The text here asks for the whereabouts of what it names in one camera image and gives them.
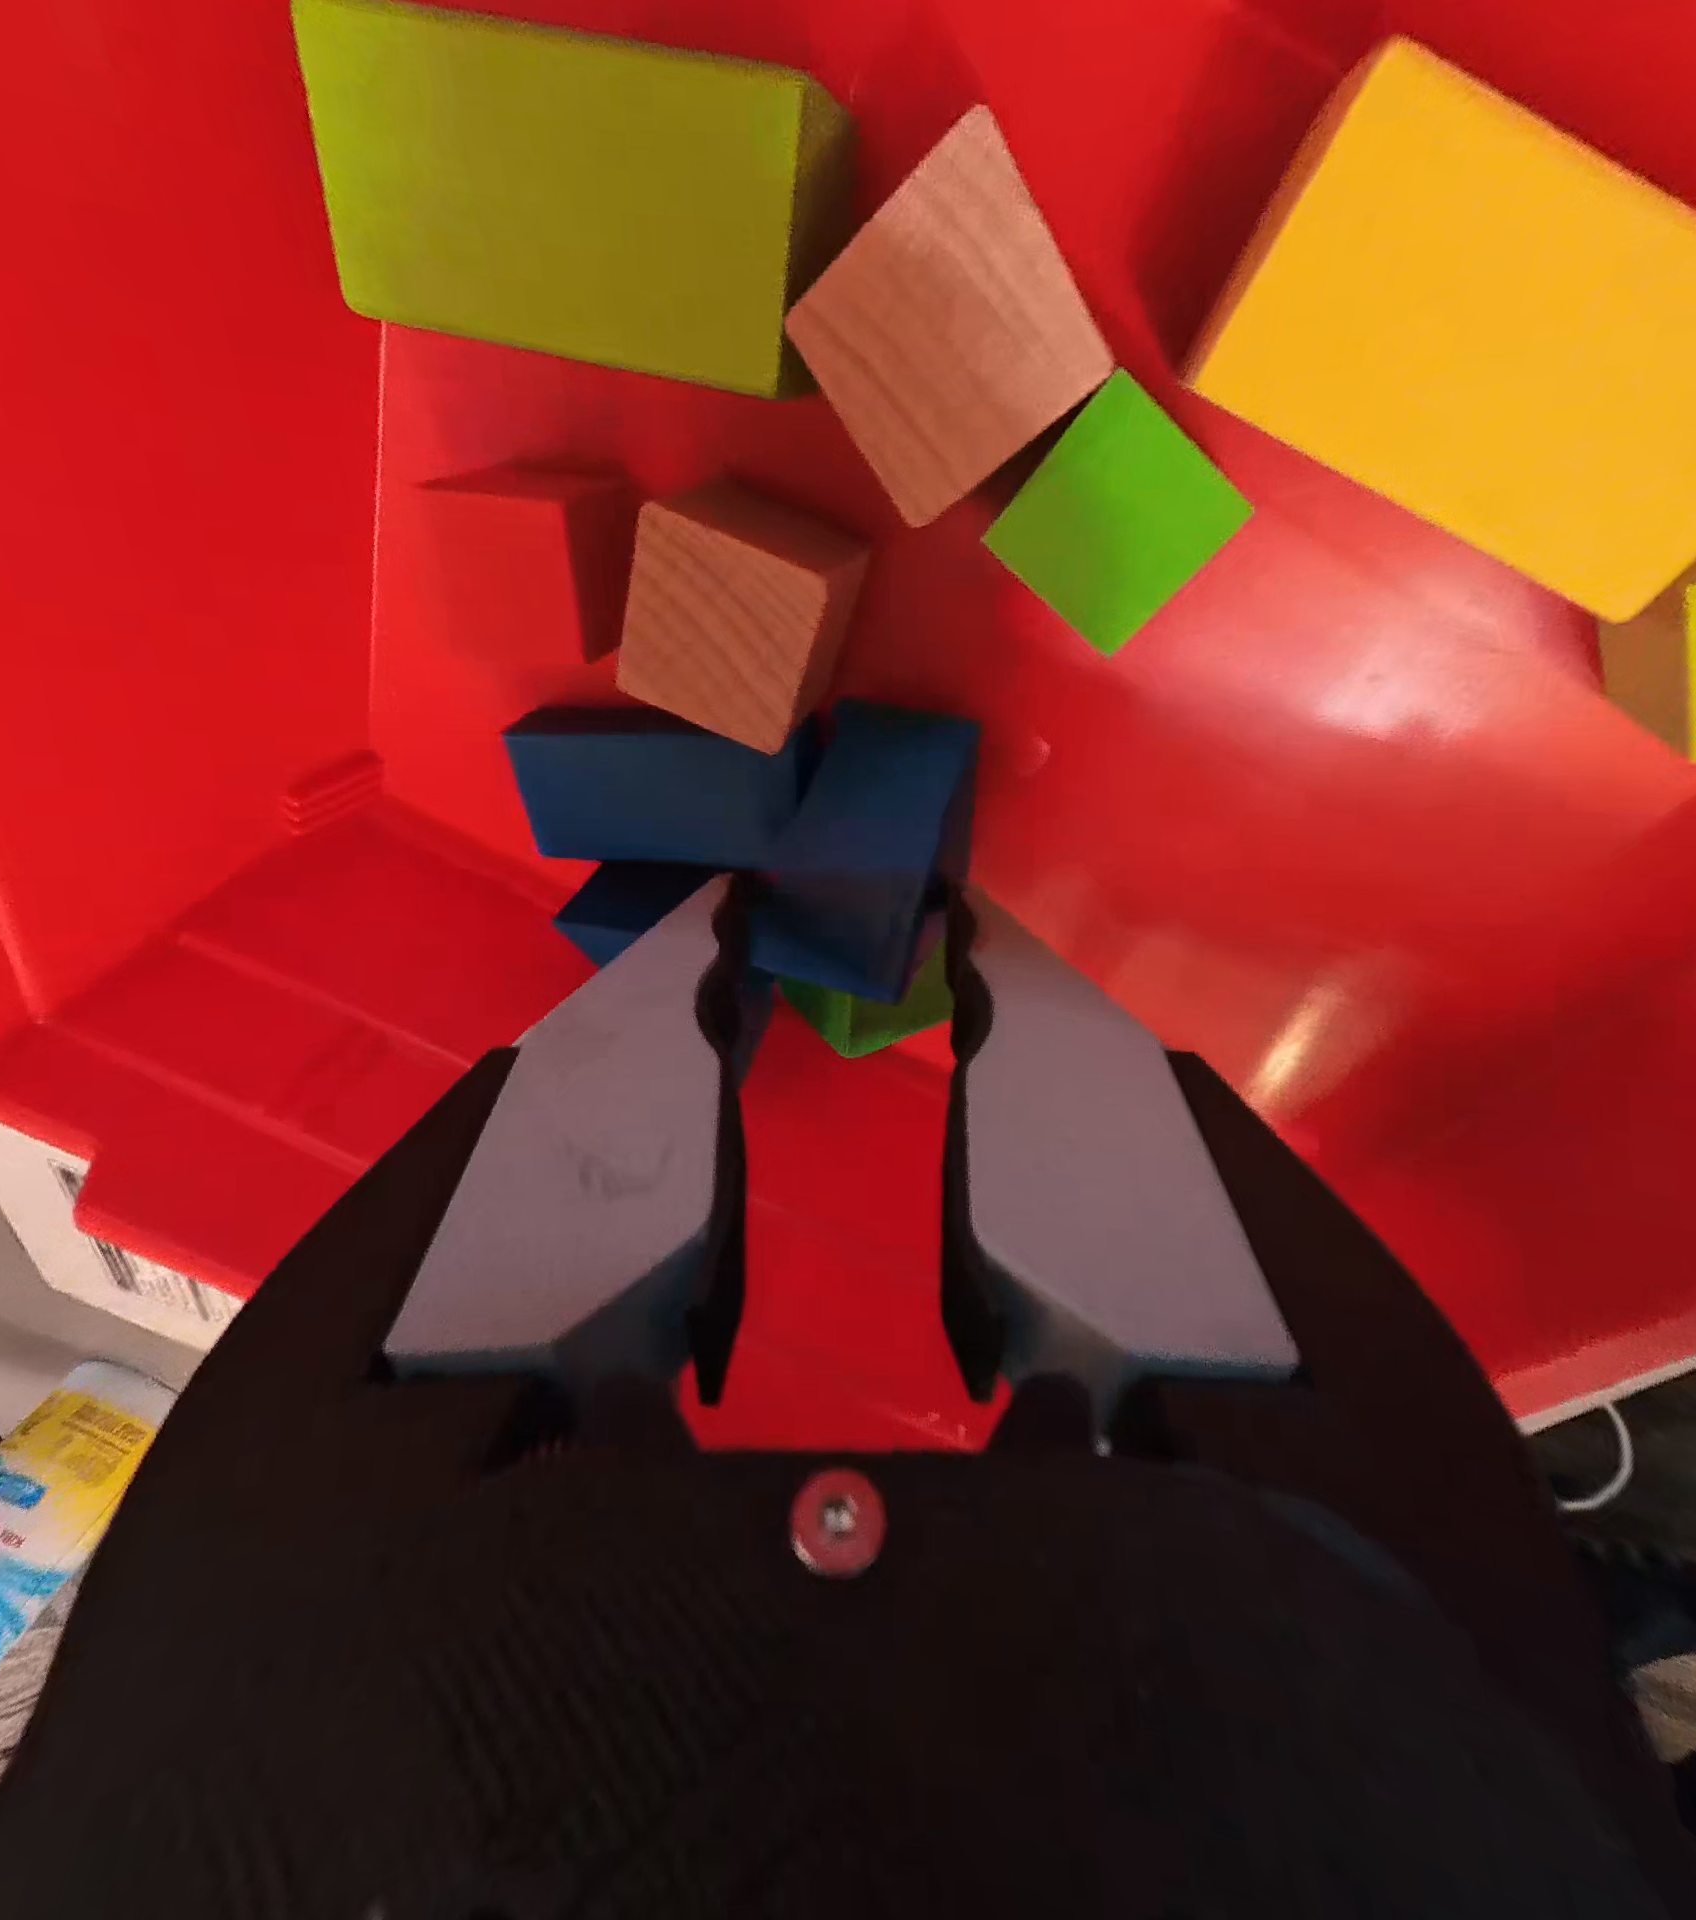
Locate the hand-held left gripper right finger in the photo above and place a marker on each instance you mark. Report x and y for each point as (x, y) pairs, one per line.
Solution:
(1088, 1185)

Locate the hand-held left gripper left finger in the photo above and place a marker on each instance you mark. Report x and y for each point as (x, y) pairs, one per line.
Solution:
(587, 1185)

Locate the small green wooden block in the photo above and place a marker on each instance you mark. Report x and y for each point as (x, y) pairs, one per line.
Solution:
(871, 1023)

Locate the red plastic bin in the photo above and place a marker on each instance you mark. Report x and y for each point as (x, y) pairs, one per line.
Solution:
(1389, 930)

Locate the blue wooden block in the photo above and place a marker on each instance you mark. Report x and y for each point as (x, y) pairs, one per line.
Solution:
(639, 789)
(630, 915)
(871, 841)

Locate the white cardboard box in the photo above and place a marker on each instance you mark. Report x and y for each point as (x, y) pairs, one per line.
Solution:
(22, 1244)

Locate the natural wooden cube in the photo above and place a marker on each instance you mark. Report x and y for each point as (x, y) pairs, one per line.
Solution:
(728, 615)
(946, 322)

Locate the red wooden block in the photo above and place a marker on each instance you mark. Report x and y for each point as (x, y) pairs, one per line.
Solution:
(519, 554)

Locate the green wooden cube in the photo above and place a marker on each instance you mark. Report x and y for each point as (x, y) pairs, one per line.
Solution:
(1118, 511)

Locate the large yellow wooden block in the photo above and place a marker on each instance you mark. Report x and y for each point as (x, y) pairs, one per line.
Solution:
(1508, 314)

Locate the large olive green wooden block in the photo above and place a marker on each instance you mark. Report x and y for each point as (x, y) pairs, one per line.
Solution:
(563, 181)

